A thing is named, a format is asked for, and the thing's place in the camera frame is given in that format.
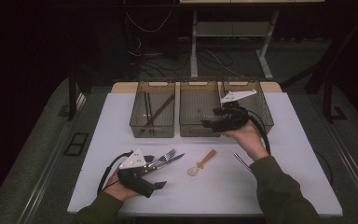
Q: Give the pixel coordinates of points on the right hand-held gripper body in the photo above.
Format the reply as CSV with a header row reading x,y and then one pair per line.
x,y
231,116

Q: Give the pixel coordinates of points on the person's right hand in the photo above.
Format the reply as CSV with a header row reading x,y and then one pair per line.
x,y
248,140

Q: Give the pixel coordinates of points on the person's left hand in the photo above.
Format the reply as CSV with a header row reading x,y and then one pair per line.
x,y
118,188

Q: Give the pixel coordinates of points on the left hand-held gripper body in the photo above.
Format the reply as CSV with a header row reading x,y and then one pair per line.
x,y
135,180

